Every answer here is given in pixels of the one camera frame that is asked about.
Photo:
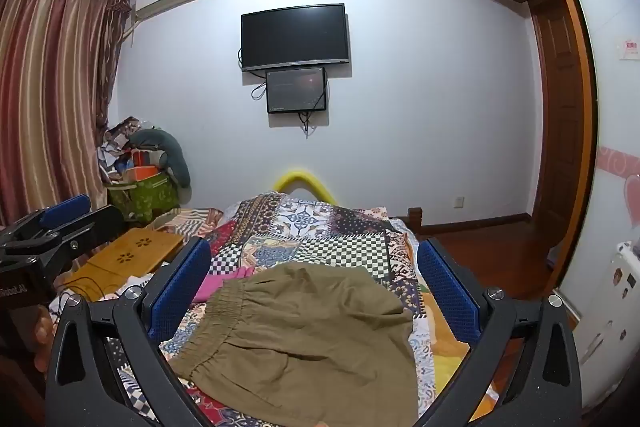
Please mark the khaki pants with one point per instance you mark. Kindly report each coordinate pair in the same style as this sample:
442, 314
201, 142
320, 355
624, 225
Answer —
300, 347

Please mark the black wall television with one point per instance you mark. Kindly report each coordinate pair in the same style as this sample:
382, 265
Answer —
295, 37

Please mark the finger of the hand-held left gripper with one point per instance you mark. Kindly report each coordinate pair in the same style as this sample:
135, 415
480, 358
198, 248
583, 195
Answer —
100, 222
65, 209

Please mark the orange plush blanket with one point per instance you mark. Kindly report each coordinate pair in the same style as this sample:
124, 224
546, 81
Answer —
450, 357

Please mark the pile of paper clutter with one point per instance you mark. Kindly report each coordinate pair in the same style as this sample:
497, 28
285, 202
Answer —
117, 147

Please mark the striped red curtain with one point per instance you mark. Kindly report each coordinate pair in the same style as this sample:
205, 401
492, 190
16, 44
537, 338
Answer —
50, 82

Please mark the grey plush pillow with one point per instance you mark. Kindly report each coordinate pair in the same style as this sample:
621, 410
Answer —
170, 147

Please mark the orange patterned quilt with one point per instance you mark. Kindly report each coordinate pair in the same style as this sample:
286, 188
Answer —
185, 222

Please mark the red door sticker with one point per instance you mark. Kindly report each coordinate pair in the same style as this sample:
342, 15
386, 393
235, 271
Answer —
630, 49

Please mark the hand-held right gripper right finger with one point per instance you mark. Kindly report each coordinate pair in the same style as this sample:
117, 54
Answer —
447, 292

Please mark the wooden door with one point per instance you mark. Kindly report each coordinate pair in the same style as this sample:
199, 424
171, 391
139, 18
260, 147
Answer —
555, 107

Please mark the orange box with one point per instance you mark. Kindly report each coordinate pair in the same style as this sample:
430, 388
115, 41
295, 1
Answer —
142, 173

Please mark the wooden bedpost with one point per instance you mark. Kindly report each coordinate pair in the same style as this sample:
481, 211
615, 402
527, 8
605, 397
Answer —
415, 222

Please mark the white wall socket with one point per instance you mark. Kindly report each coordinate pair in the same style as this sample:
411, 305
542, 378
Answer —
458, 202

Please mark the pink cloth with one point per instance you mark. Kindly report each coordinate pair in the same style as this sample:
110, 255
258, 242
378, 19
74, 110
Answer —
220, 284

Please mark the yellow foam bed guard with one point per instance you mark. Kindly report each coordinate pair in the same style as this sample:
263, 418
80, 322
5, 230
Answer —
300, 177

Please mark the wooden lap desk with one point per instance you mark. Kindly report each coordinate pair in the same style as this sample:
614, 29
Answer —
130, 252

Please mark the small black wall monitor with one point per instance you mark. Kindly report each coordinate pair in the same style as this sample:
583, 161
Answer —
295, 89

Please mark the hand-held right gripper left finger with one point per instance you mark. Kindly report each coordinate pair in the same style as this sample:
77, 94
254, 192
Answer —
180, 287

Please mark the person's left hand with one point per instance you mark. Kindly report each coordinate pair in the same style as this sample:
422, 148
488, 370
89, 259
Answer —
42, 332

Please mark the patchwork bedspread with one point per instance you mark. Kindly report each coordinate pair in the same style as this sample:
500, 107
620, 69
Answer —
325, 247

